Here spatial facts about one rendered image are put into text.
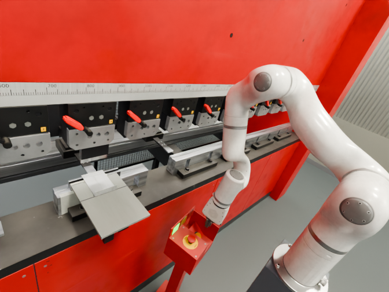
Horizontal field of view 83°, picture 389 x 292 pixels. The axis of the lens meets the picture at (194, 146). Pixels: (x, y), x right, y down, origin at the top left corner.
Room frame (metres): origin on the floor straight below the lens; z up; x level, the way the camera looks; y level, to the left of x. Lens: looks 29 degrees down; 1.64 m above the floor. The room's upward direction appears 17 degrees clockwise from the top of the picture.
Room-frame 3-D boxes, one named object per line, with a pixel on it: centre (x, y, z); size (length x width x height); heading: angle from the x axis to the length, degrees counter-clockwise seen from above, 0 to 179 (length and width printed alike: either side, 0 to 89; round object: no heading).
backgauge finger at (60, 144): (0.76, 0.48, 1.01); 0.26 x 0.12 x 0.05; 52
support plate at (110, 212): (0.57, 0.24, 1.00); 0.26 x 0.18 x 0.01; 52
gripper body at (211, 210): (0.74, -0.18, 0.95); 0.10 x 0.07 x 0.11; 66
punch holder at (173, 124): (0.96, 0.12, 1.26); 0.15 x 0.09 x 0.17; 142
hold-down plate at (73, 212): (0.66, 0.29, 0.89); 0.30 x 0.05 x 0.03; 142
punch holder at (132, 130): (0.80, 0.25, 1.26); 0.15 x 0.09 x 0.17; 142
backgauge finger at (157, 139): (1.09, 0.22, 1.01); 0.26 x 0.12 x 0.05; 52
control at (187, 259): (0.71, -0.12, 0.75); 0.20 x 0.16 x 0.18; 155
